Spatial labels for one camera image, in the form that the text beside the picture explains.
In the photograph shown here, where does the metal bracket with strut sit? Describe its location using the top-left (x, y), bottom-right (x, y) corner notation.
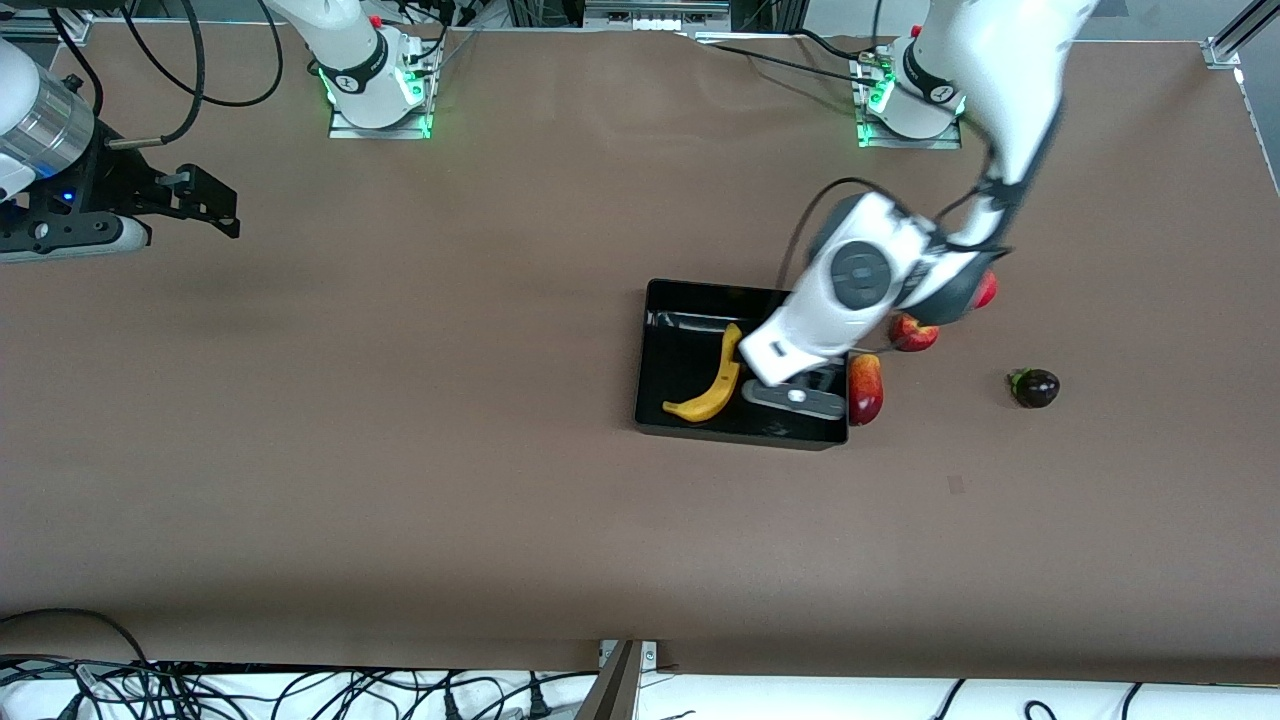
top-left (574, 639), bottom-right (661, 720)

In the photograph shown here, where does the black rectangular plastic tray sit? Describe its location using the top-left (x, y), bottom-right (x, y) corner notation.
top-left (634, 278), bottom-right (851, 452)

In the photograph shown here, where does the black cable to base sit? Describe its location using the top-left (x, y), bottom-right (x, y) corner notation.
top-left (690, 28), bottom-right (883, 87)

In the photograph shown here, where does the grey metal frame rail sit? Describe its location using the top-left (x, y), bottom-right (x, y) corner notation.
top-left (505, 0), bottom-right (801, 37)

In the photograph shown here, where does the brown table cover sheet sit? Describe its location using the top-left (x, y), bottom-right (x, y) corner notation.
top-left (0, 20), bottom-right (1280, 687)

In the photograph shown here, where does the dark purple eggplant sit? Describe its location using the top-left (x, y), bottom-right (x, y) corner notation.
top-left (1009, 367), bottom-right (1061, 409)

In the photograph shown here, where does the black looped floor cable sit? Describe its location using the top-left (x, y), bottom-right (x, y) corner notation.
top-left (0, 607), bottom-right (153, 669)

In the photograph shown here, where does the red yellow mango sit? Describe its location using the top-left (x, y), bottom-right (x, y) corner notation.
top-left (848, 353), bottom-right (885, 427)

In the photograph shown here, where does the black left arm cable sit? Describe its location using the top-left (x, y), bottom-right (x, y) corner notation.
top-left (777, 140), bottom-right (1013, 293)

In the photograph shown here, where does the red yellow apple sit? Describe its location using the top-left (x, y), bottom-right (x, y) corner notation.
top-left (889, 311), bottom-right (941, 354)

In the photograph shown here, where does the yellow banana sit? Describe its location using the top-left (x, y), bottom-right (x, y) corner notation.
top-left (662, 322), bottom-right (745, 424)

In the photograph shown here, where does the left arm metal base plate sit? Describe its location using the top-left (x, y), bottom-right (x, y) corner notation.
top-left (856, 55), bottom-right (963, 151)

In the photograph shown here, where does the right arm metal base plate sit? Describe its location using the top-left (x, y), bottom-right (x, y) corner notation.
top-left (327, 38), bottom-right (434, 140)

